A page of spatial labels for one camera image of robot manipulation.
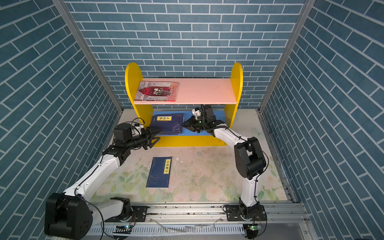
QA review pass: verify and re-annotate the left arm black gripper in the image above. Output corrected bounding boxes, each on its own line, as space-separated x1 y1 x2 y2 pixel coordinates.
125 126 161 151

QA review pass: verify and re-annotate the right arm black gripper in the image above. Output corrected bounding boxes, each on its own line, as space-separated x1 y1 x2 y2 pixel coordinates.
181 116 208 134

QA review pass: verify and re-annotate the blue book underneath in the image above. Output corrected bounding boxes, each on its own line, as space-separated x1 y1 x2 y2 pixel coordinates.
150 113 184 135

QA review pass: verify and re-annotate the illustrated red grey book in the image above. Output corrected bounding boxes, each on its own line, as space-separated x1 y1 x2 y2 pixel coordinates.
135 81 179 102

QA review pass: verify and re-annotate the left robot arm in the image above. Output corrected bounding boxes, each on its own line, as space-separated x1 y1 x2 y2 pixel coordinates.
44 123 160 240

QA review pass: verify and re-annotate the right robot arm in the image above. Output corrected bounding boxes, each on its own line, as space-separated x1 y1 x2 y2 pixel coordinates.
183 105 269 222

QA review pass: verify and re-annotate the yellow wooden bookshelf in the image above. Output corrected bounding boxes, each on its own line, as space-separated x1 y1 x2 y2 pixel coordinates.
125 63 244 147

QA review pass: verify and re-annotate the floral table mat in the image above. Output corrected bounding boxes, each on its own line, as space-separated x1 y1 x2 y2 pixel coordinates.
92 109 288 202

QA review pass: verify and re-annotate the blue book bottom left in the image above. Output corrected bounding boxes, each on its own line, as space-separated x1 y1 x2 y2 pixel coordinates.
146 157 173 188

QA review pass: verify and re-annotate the black corrugated cable right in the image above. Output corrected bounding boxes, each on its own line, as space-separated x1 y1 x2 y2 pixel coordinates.
200 104 223 133

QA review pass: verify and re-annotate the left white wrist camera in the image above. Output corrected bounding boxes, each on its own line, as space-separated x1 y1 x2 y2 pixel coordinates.
131 121 144 137

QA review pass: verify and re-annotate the aluminium front rail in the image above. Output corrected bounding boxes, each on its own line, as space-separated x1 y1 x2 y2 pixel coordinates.
86 202 315 240

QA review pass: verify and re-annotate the aluminium corner post left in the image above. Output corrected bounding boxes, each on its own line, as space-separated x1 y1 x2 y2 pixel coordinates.
52 0 124 114

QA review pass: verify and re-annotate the aluminium corner post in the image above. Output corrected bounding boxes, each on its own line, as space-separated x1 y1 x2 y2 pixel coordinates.
52 0 124 114
259 0 316 113

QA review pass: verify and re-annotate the aluminium corner post right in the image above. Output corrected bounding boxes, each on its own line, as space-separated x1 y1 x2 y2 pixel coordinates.
259 0 316 113

